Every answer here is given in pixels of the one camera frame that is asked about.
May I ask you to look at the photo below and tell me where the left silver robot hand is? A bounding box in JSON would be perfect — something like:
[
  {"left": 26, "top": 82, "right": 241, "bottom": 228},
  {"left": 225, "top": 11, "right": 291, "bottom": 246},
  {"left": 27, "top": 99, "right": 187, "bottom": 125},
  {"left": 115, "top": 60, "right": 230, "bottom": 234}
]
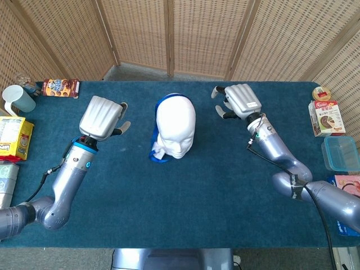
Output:
[{"left": 79, "top": 95, "right": 132, "bottom": 142}]

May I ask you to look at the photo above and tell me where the teal carpet table mat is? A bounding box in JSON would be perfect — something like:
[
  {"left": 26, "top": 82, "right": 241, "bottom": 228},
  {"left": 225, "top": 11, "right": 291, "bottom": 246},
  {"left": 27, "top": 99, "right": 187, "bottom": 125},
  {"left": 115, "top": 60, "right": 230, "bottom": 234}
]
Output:
[{"left": 0, "top": 80, "right": 349, "bottom": 249}]

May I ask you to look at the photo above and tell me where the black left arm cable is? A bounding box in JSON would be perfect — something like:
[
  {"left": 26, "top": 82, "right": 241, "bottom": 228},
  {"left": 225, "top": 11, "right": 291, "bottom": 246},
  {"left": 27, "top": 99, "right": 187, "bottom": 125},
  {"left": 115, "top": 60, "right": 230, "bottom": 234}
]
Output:
[{"left": 25, "top": 140, "right": 74, "bottom": 203}]

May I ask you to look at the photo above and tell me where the yellow snack box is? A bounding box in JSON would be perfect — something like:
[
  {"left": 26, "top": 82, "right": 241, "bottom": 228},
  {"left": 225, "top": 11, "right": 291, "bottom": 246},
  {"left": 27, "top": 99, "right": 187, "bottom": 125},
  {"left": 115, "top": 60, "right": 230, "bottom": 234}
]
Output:
[{"left": 0, "top": 115, "right": 35, "bottom": 161}]

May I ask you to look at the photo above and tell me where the clear blue plastic container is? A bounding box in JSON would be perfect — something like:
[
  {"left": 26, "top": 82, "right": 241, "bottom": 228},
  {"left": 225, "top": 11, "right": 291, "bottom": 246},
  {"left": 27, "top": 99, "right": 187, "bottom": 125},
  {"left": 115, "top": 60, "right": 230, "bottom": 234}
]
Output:
[{"left": 321, "top": 136, "right": 360, "bottom": 172}]

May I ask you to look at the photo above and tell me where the brown cookie box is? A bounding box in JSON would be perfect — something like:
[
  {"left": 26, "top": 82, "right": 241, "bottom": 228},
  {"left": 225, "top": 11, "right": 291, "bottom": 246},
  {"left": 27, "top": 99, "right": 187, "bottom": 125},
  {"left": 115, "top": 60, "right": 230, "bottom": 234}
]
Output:
[{"left": 41, "top": 78, "right": 80, "bottom": 99}]

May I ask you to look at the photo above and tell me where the blue lanyard with white badge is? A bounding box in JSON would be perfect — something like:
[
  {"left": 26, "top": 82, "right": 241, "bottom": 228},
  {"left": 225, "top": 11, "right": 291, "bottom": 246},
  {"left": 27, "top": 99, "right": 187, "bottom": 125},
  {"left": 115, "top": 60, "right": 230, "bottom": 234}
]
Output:
[{"left": 148, "top": 94, "right": 192, "bottom": 163}]

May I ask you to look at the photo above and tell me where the white foam mannequin head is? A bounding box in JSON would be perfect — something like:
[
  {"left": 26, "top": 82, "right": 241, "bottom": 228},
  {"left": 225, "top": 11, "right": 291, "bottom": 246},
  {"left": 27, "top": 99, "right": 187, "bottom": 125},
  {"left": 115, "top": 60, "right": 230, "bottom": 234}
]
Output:
[{"left": 156, "top": 94, "right": 197, "bottom": 160}]

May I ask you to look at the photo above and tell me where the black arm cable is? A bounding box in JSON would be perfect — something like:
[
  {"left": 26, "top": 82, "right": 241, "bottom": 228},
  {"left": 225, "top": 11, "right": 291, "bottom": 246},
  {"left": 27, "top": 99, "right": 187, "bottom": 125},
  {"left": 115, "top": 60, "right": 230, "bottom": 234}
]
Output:
[
  {"left": 25, "top": 140, "right": 74, "bottom": 203},
  {"left": 247, "top": 114, "right": 338, "bottom": 270}
]

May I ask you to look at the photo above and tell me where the pale blue plastic pitcher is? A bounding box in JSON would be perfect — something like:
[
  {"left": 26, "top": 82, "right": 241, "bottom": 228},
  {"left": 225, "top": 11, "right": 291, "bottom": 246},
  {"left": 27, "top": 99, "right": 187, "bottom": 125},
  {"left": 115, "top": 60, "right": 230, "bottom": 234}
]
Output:
[{"left": 2, "top": 84, "right": 37, "bottom": 118}]

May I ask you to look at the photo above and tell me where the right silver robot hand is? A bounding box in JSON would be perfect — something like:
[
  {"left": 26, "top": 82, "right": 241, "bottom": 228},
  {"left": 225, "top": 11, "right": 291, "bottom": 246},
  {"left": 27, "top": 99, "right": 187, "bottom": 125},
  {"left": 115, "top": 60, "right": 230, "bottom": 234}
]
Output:
[{"left": 211, "top": 83, "right": 262, "bottom": 120}]

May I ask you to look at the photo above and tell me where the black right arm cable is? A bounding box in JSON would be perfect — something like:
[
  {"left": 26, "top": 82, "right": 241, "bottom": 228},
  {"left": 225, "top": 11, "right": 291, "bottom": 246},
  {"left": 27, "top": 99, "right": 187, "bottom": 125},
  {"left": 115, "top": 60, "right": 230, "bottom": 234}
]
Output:
[{"left": 247, "top": 114, "right": 338, "bottom": 270}]

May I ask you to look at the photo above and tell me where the bamboo folding screen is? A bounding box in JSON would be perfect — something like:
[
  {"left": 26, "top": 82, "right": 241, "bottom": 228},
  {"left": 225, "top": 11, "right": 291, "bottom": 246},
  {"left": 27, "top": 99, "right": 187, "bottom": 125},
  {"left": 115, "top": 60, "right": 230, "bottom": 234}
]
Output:
[{"left": 0, "top": 0, "right": 360, "bottom": 141}]

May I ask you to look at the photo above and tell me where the clear glass jar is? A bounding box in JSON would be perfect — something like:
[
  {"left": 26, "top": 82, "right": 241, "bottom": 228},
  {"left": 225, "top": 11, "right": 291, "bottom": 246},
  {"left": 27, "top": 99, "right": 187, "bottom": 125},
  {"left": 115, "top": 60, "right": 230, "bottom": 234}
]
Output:
[{"left": 15, "top": 72, "right": 42, "bottom": 98}]

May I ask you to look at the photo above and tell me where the white red pie box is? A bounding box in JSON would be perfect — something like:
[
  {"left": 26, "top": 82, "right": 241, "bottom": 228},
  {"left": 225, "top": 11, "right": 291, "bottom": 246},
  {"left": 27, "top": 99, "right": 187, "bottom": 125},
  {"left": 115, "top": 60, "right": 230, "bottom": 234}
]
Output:
[{"left": 308, "top": 100, "right": 347, "bottom": 137}]

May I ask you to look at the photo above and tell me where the small round yellow tin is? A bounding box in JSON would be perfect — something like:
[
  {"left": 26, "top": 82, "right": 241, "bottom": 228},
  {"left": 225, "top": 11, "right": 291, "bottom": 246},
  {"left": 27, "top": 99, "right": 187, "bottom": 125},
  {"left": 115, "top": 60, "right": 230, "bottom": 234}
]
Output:
[{"left": 311, "top": 86, "right": 332, "bottom": 101}]

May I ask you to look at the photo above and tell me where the grey robot torso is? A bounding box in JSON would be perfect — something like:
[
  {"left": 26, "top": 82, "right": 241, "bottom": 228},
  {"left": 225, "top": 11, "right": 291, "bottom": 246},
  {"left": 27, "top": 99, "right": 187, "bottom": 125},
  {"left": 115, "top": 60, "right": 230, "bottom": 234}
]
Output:
[{"left": 111, "top": 247, "right": 235, "bottom": 270}]

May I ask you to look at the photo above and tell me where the pale green tissue pack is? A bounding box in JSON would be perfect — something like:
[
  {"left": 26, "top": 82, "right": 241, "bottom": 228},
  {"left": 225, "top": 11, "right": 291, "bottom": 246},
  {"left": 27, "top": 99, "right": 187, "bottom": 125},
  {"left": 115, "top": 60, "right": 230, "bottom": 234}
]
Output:
[{"left": 0, "top": 163, "right": 20, "bottom": 209}]

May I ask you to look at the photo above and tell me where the pink blue cookie box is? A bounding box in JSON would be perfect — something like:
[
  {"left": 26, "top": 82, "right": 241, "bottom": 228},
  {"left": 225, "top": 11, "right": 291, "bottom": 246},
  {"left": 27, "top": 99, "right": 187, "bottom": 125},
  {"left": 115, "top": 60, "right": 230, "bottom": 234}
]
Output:
[{"left": 326, "top": 174, "right": 360, "bottom": 237}]

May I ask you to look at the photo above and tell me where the red snack packet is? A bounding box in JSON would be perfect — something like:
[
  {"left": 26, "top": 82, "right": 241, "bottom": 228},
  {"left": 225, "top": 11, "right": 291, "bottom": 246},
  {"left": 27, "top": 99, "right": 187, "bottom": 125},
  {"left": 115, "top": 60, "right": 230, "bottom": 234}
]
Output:
[{"left": 0, "top": 156, "right": 25, "bottom": 164}]

